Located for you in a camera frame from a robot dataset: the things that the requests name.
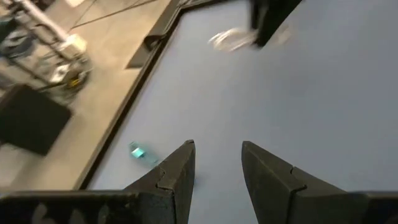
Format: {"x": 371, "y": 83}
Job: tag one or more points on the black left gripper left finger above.
{"x": 174, "y": 186}

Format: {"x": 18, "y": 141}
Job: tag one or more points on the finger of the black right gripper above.
{"x": 253, "y": 14}
{"x": 273, "y": 18}

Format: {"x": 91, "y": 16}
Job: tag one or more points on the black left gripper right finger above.
{"x": 273, "y": 189}

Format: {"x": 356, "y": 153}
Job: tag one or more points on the clear plastic bag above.
{"x": 231, "y": 39}

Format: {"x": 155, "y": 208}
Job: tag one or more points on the black floor mat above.
{"x": 29, "y": 121}

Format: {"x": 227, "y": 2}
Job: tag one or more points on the metal wheeled cart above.
{"x": 46, "y": 46}

